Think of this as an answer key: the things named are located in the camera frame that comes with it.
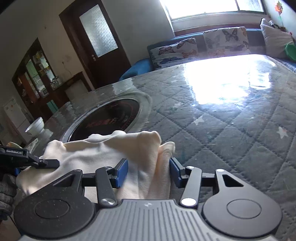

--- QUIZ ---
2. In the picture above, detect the dark wooden door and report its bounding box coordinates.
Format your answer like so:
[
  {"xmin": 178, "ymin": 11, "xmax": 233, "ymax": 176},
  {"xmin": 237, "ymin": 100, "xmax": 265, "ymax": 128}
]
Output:
[{"xmin": 59, "ymin": 0, "xmax": 131, "ymax": 90}]

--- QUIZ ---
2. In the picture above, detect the person's left hand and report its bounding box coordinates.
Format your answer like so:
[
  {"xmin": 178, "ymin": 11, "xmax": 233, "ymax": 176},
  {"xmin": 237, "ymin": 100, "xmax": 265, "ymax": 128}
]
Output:
[{"xmin": 0, "ymin": 173, "xmax": 18, "ymax": 221}]

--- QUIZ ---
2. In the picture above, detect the flower wall decoration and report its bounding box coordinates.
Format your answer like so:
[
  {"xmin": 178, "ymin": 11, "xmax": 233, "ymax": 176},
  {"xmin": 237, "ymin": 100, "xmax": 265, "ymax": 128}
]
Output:
[{"xmin": 274, "ymin": 0, "xmax": 286, "ymax": 28}]

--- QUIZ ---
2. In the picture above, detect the grey quilted table cover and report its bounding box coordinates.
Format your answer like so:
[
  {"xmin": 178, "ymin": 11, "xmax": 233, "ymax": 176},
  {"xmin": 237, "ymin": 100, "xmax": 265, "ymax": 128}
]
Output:
[{"xmin": 23, "ymin": 54, "xmax": 296, "ymax": 241}]

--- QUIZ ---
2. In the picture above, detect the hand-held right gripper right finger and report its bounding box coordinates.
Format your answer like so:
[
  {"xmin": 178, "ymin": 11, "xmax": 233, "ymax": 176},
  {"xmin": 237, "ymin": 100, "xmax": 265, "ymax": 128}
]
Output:
[{"xmin": 169, "ymin": 158, "xmax": 244, "ymax": 207}]

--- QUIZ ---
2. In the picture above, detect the white bowl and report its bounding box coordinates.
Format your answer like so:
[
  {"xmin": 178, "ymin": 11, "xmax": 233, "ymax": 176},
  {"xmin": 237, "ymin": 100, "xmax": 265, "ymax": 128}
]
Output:
[{"xmin": 25, "ymin": 117, "xmax": 45, "ymax": 138}]

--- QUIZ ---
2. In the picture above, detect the cream garment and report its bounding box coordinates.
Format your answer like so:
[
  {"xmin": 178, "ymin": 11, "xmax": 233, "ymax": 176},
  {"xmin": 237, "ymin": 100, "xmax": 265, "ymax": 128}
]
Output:
[{"xmin": 16, "ymin": 130, "xmax": 176, "ymax": 202}]

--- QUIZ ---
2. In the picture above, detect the grey cushion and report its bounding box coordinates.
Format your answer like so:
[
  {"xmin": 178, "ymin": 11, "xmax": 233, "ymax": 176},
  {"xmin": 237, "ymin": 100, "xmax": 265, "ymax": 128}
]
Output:
[{"xmin": 260, "ymin": 19, "xmax": 295, "ymax": 60}]

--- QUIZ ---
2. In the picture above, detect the bright window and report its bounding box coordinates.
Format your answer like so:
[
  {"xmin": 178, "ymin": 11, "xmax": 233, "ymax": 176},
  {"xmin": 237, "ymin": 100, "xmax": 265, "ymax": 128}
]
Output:
[{"xmin": 159, "ymin": 0, "xmax": 265, "ymax": 20}]

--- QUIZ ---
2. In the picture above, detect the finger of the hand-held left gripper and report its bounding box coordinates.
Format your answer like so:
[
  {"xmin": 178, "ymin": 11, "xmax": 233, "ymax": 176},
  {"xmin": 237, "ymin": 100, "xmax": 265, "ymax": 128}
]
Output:
[{"xmin": 33, "ymin": 159, "xmax": 60, "ymax": 169}]

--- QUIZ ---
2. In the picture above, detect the teal container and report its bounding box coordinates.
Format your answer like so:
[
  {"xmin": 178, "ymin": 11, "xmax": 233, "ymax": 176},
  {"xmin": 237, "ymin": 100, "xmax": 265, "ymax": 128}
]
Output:
[{"xmin": 47, "ymin": 100, "xmax": 58, "ymax": 114}]

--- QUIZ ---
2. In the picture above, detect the butterfly print cushion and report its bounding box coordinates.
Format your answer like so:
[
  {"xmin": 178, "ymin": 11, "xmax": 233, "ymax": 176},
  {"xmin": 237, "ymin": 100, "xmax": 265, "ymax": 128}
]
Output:
[
  {"xmin": 148, "ymin": 37, "xmax": 200, "ymax": 70},
  {"xmin": 203, "ymin": 26, "xmax": 250, "ymax": 60}
]

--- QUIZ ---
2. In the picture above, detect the green basin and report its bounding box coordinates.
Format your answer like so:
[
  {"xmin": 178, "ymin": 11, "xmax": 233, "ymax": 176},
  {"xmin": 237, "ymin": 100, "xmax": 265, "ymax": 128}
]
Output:
[{"xmin": 285, "ymin": 42, "xmax": 296, "ymax": 61}]

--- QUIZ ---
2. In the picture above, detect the blue sofa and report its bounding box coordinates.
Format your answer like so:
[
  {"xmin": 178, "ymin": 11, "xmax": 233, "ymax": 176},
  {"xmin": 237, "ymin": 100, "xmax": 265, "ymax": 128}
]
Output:
[{"xmin": 119, "ymin": 28, "xmax": 296, "ymax": 81}]

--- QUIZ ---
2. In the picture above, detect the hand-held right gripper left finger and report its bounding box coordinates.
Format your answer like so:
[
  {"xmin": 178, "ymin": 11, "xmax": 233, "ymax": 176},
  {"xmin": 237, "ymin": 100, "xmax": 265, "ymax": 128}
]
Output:
[{"xmin": 48, "ymin": 159, "xmax": 129, "ymax": 208}]

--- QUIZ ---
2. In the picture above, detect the round black hot plate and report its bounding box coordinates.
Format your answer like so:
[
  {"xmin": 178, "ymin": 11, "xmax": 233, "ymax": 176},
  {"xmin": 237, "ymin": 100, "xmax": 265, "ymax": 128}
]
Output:
[{"xmin": 60, "ymin": 91, "xmax": 153, "ymax": 143}]

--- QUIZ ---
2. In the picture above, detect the dark wooden display cabinet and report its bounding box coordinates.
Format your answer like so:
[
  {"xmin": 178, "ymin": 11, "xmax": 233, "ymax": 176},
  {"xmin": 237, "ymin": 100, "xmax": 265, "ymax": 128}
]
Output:
[{"xmin": 11, "ymin": 38, "xmax": 91, "ymax": 121}]

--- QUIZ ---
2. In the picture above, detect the white refrigerator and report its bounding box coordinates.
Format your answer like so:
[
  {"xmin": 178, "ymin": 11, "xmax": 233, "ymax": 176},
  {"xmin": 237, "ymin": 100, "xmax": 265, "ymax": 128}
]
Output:
[{"xmin": 3, "ymin": 97, "xmax": 31, "ymax": 142}]

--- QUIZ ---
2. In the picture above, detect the white box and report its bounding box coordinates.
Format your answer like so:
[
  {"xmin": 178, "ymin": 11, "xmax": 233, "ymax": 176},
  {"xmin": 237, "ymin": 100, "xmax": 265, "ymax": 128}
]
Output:
[{"xmin": 65, "ymin": 81, "xmax": 87, "ymax": 99}]

